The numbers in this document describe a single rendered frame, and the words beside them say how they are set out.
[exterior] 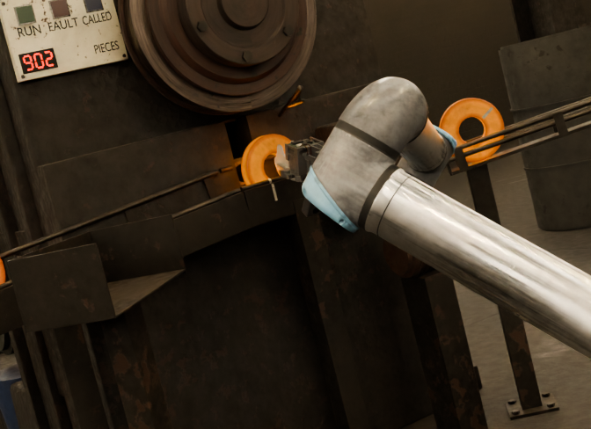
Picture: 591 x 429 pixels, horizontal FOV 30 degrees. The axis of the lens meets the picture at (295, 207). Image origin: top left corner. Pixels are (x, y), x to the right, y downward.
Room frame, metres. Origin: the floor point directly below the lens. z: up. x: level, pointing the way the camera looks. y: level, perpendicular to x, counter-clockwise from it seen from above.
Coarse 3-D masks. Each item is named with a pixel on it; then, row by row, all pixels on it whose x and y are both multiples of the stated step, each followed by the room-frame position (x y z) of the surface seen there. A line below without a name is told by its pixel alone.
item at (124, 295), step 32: (128, 224) 2.20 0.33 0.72; (160, 224) 2.16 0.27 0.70; (32, 256) 1.98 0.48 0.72; (64, 256) 1.95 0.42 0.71; (96, 256) 1.92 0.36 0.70; (128, 256) 2.21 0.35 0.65; (160, 256) 2.17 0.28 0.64; (32, 288) 1.99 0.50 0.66; (64, 288) 1.96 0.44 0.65; (96, 288) 1.93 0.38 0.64; (128, 288) 2.12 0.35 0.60; (32, 320) 2.00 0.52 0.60; (64, 320) 1.97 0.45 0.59; (96, 320) 1.94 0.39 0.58; (128, 320) 2.07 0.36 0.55; (128, 352) 2.07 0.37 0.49; (128, 384) 2.08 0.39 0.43; (160, 384) 2.11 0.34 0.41; (128, 416) 2.08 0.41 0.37; (160, 416) 2.09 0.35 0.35
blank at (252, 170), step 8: (264, 136) 2.58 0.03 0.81; (272, 136) 2.59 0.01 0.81; (280, 136) 2.60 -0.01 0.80; (256, 144) 2.56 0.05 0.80; (264, 144) 2.57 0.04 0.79; (272, 144) 2.58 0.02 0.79; (248, 152) 2.56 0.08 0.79; (256, 152) 2.56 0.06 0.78; (264, 152) 2.57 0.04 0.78; (272, 152) 2.58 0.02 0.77; (248, 160) 2.55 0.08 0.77; (256, 160) 2.56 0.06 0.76; (264, 160) 2.57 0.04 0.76; (248, 168) 2.55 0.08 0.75; (256, 168) 2.56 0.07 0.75; (248, 176) 2.54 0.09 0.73; (256, 176) 2.55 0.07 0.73; (264, 176) 2.56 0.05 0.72; (248, 184) 2.56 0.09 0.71
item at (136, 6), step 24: (144, 0) 2.45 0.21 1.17; (312, 0) 2.65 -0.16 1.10; (144, 24) 2.44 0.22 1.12; (312, 24) 2.64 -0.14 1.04; (144, 48) 2.44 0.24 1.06; (168, 72) 2.46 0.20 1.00; (288, 72) 2.60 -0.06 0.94; (192, 96) 2.48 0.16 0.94; (216, 96) 2.50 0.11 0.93; (240, 96) 2.53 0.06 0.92; (264, 96) 2.56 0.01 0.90
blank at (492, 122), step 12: (456, 108) 2.64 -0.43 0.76; (468, 108) 2.64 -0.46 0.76; (480, 108) 2.64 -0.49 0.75; (492, 108) 2.64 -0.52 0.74; (444, 120) 2.64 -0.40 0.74; (456, 120) 2.64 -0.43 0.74; (480, 120) 2.66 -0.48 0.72; (492, 120) 2.64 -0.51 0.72; (456, 132) 2.64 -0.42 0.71; (492, 132) 2.64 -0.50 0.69; (480, 144) 2.64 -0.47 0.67; (468, 156) 2.64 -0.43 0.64; (480, 156) 2.64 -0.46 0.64
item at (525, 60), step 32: (576, 32) 4.86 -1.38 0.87; (512, 64) 5.04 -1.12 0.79; (544, 64) 4.90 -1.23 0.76; (576, 64) 4.86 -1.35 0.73; (512, 96) 5.11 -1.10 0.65; (544, 96) 4.92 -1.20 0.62; (576, 96) 4.86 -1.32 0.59; (544, 160) 4.98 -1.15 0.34; (576, 160) 4.88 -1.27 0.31; (544, 192) 5.01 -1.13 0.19; (576, 192) 4.90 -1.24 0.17; (544, 224) 5.07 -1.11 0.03; (576, 224) 4.91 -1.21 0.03
